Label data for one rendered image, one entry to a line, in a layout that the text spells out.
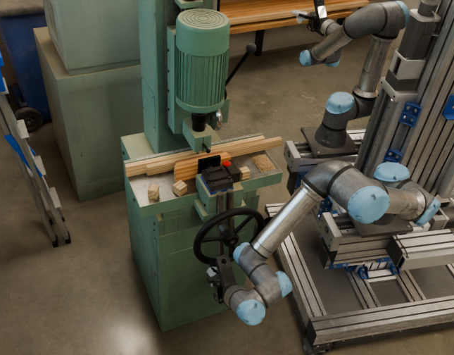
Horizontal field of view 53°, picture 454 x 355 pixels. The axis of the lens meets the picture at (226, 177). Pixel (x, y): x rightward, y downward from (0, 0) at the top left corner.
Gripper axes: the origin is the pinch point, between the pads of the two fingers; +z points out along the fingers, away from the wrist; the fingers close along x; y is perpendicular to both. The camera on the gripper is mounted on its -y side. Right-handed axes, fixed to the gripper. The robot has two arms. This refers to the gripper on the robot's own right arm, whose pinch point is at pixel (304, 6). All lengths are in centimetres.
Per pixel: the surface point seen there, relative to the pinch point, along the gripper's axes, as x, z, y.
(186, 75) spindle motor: -90, -63, -22
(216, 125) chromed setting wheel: -75, -51, 12
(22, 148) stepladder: -153, 1, 32
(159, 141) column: -98, -40, 20
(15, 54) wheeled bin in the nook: -143, 117, 42
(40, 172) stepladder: -150, 7, 53
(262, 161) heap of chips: -64, -70, 23
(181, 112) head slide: -89, -50, 1
